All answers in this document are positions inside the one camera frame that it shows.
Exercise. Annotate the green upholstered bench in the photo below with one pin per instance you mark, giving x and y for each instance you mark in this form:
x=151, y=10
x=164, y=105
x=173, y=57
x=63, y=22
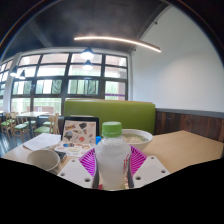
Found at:
x=126, y=111

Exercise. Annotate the wooden dining table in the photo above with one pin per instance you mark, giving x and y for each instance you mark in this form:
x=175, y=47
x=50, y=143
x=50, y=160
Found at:
x=31, y=114

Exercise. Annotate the white paper sheet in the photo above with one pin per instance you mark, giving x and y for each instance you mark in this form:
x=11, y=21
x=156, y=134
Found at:
x=41, y=141

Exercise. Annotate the large black-framed window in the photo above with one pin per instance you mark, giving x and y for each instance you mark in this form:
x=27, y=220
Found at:
x=50, y=70

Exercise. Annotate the group of black pendant lamps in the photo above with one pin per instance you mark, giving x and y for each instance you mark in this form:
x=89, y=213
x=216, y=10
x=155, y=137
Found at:
x=87, y=54

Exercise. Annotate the colourful sticker sheet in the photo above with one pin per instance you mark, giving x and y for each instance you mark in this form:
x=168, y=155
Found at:
x=71, y=149

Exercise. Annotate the white bowl of soup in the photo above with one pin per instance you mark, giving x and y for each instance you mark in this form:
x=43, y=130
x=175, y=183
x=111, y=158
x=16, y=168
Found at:
x=140, y=138

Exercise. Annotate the green-capped clear drink bottle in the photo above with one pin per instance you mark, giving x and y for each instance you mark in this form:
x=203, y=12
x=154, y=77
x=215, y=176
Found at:
x=112, y=161

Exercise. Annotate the small blue-capped white tube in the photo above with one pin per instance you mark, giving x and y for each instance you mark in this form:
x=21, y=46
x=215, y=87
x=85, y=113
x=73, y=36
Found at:
x=98, y=140

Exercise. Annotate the beige round cup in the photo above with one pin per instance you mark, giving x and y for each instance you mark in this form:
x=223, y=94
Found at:
x=43, y=159

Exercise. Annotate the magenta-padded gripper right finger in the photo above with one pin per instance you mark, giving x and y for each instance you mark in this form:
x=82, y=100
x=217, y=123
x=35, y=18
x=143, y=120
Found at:
x=151, y=170

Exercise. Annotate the group of green-seated wooden chairs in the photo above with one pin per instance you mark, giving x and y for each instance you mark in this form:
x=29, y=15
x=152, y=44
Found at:
x=20, y=126

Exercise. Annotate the long curved ceiling light strip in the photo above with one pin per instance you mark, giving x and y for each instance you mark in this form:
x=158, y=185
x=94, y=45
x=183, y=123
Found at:
x=116, y=40

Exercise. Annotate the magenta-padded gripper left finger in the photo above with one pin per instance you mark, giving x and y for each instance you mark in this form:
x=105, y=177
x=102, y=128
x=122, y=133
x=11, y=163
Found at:
x=75, y=172

